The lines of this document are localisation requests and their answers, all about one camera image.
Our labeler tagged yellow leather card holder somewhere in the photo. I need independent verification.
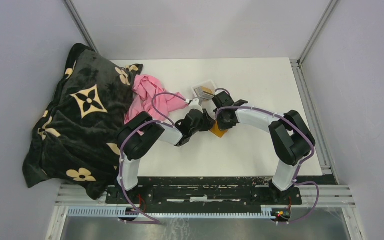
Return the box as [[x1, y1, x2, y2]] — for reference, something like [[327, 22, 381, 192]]
[[209, 121, 228, 138]]

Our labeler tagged stack of credit cards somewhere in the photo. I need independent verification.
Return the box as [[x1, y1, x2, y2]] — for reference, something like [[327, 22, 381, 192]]
[[193, 86, 215, 101]]

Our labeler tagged white plastic tray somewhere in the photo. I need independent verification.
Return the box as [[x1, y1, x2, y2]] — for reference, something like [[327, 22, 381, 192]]
[[190, 80, 217, 101]]

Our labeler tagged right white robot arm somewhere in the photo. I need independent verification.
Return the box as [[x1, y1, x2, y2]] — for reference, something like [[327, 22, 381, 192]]
[[212, 91, 316, 204]]

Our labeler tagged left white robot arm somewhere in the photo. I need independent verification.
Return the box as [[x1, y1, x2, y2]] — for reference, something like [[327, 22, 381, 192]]
[[116, 109, 216, 204]]

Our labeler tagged pink cloth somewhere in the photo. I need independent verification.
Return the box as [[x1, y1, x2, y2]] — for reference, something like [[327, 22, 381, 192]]
[[124, 74, 188, 123]]

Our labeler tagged black floral blanket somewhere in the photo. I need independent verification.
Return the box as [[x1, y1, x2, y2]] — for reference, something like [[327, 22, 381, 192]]
[[22, 43, 144, 200]]

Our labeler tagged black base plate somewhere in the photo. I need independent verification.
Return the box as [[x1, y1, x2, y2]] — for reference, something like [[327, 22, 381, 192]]
[[105, 177, 304, 214]]

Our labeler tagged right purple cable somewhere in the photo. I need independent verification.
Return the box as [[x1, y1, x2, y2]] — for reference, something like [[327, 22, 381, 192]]
[[214, 88, 320, 225]]

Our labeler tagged aluminium frame rail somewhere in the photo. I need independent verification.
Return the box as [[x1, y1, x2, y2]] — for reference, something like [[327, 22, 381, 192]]
[[290, 59, 356, 209]]

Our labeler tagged white slotted cable duct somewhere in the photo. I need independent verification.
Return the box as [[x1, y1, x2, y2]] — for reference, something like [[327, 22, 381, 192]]
[[66, 206, 275, 220]]

